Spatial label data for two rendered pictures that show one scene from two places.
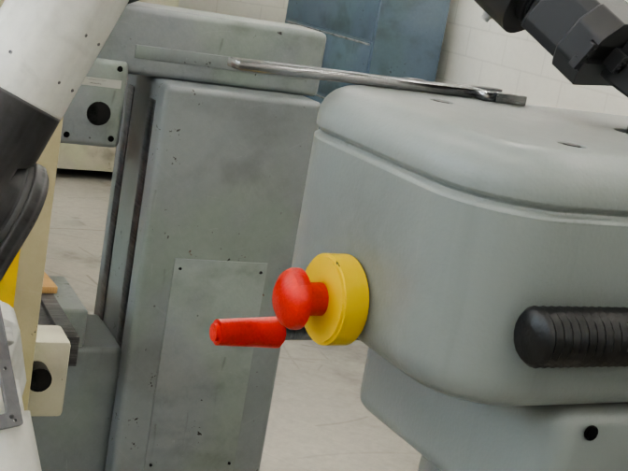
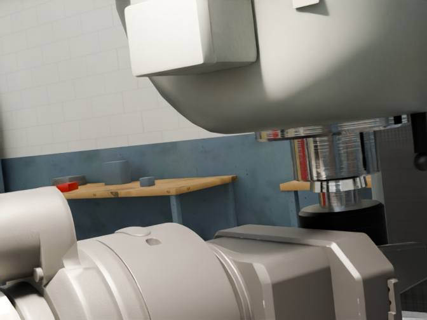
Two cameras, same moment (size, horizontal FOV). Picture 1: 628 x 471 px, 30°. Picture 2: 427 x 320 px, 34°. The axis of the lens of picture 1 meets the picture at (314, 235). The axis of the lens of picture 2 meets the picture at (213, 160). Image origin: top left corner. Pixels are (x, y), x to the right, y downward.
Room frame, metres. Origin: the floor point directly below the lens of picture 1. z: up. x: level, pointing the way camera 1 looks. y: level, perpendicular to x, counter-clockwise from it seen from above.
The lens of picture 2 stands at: (0.52, -0.02, 1.32)
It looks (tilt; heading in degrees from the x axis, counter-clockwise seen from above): 3 degrees down; 339
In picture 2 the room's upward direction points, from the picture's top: 7 degrees counter-clockwise
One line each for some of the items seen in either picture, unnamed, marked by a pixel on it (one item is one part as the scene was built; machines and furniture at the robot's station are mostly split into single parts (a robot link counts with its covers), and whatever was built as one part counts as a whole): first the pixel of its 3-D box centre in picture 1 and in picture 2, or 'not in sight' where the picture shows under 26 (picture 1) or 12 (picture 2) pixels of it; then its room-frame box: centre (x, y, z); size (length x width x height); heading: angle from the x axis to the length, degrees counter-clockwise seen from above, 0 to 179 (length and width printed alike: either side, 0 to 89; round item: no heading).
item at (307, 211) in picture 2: not in sight; (341, 214); (0.85, -0.22, 1.26); 0.05 x 0.05 x 0.01
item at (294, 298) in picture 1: (302, 298); not in sight; (0.73, 0.00, 1.76); 0.04 x 0.03 x 0.04; 30
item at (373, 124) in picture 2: not in sight; (331, 125); (0.85, -0.22, 1.31); 0.09 x 0.09 x 0.01
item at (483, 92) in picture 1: (381, 80); not in sight; (0.87, -0.03, 1.89); 0.24 x 0.04 x 0.01; 121
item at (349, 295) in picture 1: (334, 299); not in sight; (0.74, -0.02, 1.76); 0.06 x 0.02 x 0.06; 30
